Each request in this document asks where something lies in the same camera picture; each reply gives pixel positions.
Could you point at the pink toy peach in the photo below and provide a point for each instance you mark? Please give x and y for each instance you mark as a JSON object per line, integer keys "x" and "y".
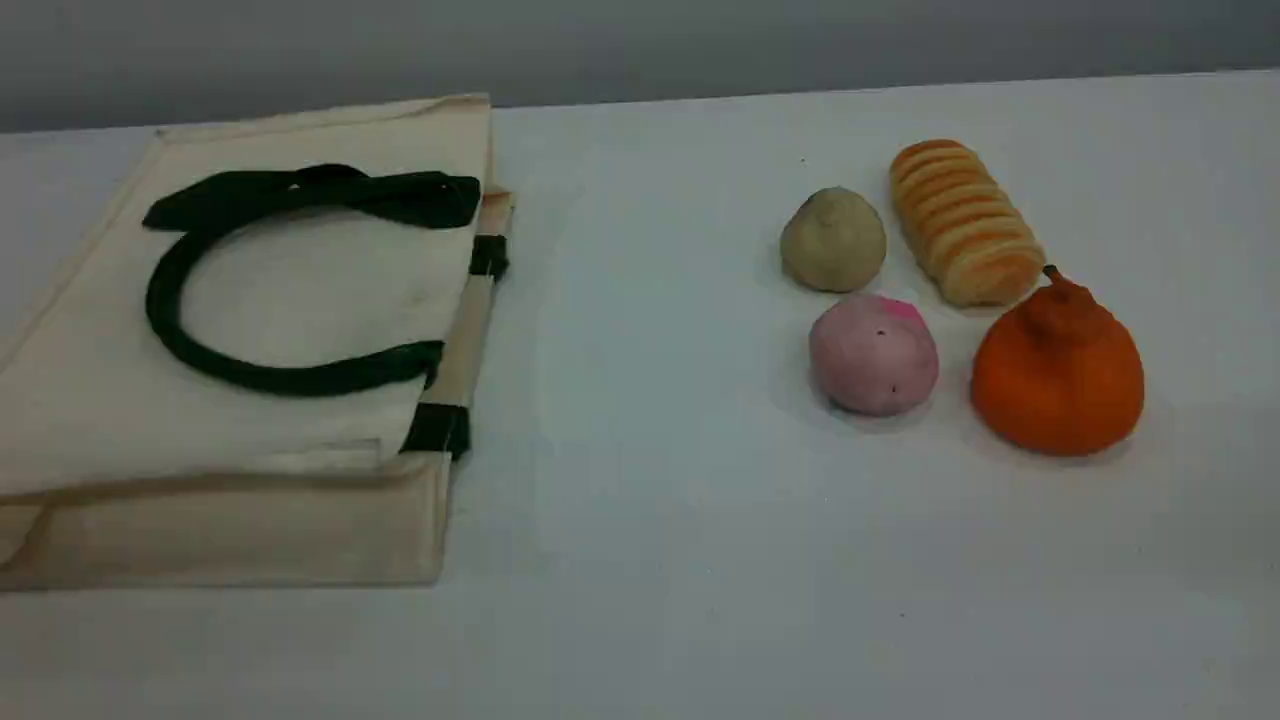
{"x": 872, "y": 360}

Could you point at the orange toy fruit with stem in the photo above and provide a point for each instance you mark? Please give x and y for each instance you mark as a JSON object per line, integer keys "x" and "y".
{"x": 1060, "y": 385}

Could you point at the beige round toy potato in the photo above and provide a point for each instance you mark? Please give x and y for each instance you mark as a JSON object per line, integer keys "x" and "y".
{"x": 833, "y": 242}

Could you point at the ribbed golden toy bread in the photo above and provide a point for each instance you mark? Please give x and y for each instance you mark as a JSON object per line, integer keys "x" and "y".
{"x": 965, "y": 225}

